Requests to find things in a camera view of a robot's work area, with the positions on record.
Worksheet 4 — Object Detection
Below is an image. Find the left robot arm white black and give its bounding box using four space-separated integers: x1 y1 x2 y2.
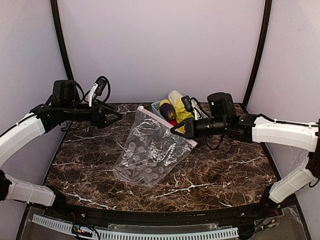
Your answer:
0 76 122 207

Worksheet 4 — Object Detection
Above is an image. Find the napa cabbage toy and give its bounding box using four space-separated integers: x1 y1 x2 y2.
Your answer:
168 90 194 124

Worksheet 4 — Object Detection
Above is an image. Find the white cable duct strip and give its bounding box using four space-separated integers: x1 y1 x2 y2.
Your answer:
32 214 240 240

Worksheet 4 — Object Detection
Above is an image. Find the clear zip top bag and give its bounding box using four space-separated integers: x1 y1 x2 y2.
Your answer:
113 105 197 187

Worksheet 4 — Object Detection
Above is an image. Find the yellow potato toy back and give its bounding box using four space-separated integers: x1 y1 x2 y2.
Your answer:
159 99 171 108

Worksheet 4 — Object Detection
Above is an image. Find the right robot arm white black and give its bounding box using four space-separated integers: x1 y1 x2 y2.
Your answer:
170 92 320 205

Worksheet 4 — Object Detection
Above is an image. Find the light blue plastic basket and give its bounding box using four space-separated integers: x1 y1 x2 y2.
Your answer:
151 100 208 121

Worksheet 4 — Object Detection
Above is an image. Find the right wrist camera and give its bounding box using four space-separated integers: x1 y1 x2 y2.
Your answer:
181 95 206 120

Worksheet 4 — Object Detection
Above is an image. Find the purple eggplant toy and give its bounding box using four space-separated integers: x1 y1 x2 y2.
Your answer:
159 105 177 121

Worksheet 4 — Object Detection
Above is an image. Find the red pepper toy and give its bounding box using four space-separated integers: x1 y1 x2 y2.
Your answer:
168 119 177 127

